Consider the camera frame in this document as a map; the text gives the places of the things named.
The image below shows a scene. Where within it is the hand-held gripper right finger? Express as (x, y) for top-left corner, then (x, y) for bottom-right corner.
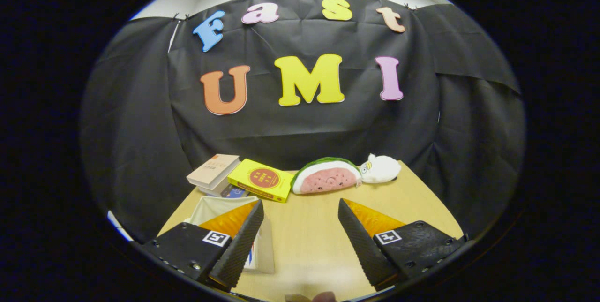
(337, 198), (468, 292)

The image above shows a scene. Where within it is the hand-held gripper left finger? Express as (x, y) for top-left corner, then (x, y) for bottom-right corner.
(140, 199), (265, 292)

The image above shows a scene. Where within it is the white canvas shoe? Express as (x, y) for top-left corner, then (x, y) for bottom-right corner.
(244, 241), (259, 271)

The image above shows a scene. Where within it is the beige fabric storage box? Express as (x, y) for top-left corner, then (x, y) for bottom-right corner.
(185, 196), (276, 274)

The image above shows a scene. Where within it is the blue book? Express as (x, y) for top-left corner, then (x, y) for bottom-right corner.
(220, 185), (249, 198)

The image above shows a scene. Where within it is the yellow book with red circle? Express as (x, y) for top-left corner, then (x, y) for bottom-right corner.
(227, 159), (295, 203)

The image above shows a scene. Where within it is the watermelon slice plush toy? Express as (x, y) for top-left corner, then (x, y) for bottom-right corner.
(291, 157), (361, 195)

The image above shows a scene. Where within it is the white plush toy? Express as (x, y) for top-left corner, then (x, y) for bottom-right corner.
(360, 153), (402, 184)

